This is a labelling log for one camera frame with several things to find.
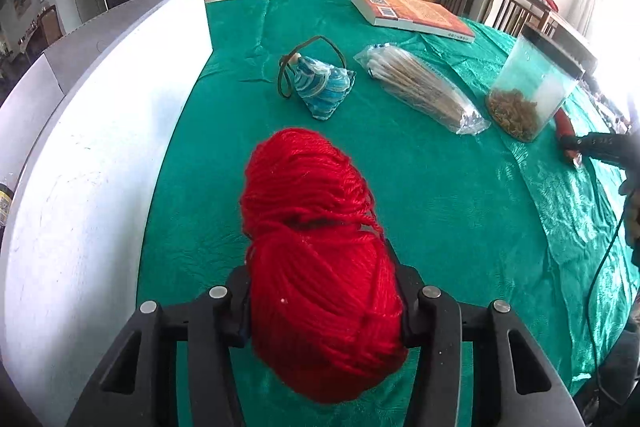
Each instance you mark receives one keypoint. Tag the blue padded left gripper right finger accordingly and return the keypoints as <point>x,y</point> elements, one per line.
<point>514,383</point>

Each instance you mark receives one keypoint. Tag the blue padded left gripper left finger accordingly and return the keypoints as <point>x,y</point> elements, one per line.
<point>135,382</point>

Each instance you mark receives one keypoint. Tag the red envelope packet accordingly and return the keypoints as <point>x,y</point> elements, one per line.
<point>565,129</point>

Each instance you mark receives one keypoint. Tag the red yarn skein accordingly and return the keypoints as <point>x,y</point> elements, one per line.
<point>326,314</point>

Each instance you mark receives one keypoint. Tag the blue patterned drawstring pouch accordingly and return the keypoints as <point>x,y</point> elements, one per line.
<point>320,85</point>

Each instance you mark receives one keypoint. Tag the clear jar with black lid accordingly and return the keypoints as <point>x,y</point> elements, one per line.
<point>534,82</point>

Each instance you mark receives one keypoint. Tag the green satin tablecloth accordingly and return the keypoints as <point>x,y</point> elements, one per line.
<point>483,216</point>

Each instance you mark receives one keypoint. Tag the dark wooden railing chair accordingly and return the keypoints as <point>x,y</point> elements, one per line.
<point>510,16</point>

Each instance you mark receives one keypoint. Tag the clear bag of sticks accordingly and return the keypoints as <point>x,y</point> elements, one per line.
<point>413,82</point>

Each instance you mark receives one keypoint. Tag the white cardboard storage box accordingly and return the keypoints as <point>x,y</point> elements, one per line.
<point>83,137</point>

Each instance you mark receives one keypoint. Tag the orange book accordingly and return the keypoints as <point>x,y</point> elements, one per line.
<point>415,15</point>

